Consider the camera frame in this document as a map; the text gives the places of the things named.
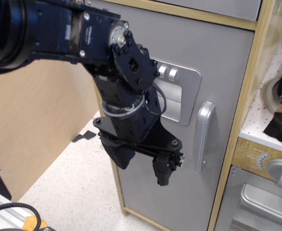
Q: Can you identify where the silver ice dispenser panel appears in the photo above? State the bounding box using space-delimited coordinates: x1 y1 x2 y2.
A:
154 60 201 126

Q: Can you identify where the grey upper freezer door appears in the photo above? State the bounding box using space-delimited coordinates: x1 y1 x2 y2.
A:
160 0 262 21

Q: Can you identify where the black tape piece on floor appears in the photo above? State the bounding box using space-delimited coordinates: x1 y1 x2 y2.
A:
72 130 96 143

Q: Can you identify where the silver oven knob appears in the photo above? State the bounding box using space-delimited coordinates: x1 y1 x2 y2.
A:
266 158 282 189

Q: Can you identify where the silver fridge door handle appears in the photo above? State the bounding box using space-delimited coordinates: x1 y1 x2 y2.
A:
192 101 215 174

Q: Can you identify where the white toy stove top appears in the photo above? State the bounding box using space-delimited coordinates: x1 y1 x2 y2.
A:
239 17 282 153

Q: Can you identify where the grey toy oven door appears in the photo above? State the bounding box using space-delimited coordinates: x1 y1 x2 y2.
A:
215 166 282 231

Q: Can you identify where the aluminium extrusion rail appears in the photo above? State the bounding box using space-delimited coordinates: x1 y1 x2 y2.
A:
0 195 31 230

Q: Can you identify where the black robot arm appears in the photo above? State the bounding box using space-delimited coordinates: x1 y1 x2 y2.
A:
0 0 184 186

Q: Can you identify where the grey toy fridge door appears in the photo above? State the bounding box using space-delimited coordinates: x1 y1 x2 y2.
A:
86 0 256 231

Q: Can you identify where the black braided cable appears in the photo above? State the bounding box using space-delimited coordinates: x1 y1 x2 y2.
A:
0 202 41 231

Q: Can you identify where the plywood board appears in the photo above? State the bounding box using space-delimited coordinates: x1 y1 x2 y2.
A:
0 60 98 201

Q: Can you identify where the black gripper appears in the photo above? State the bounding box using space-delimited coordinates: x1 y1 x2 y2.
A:
94 86 184 186

